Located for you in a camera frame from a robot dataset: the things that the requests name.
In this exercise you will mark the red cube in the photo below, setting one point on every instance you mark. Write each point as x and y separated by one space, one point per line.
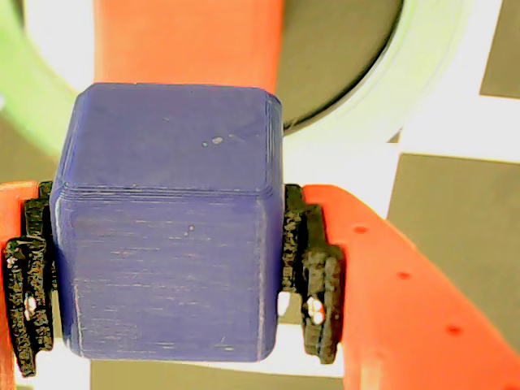
183 40

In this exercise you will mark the blue cube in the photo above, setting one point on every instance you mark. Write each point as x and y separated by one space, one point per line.
162 243

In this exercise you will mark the black white marker checkerboard mat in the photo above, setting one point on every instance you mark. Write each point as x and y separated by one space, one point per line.
455 203

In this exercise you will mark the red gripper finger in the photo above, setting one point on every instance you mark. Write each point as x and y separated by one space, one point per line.
24 284
406 325

